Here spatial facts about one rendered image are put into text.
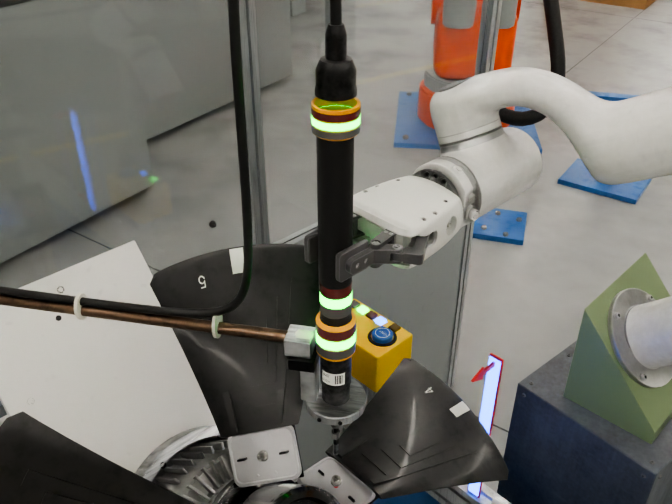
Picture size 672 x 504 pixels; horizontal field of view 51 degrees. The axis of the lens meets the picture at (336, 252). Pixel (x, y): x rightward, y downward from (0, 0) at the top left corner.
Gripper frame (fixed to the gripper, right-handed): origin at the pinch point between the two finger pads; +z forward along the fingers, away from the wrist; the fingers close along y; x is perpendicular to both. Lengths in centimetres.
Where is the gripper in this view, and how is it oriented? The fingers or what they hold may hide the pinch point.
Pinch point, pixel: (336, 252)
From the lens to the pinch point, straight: 69.8
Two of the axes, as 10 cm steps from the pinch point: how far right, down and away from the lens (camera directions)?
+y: -7.0, -3.9, 6.0
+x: 0.0, -8.4, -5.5
